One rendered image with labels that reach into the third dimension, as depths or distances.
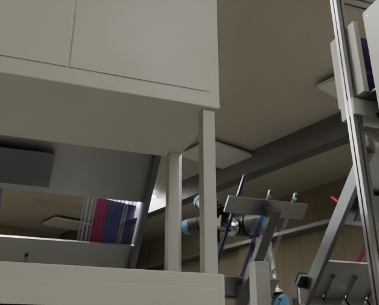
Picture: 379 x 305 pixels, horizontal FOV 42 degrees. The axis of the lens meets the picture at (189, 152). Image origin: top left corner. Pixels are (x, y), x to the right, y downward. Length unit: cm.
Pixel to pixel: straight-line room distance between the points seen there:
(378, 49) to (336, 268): 90
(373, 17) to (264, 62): 291
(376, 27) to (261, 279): 104
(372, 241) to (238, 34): 301
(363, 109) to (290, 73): 315
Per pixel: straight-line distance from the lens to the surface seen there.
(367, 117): 198
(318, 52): 483
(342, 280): 225
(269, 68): 497
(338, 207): 201
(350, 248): 778
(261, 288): 193
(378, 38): 199
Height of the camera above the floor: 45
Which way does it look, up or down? 23 degrees up
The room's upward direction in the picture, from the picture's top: straight up
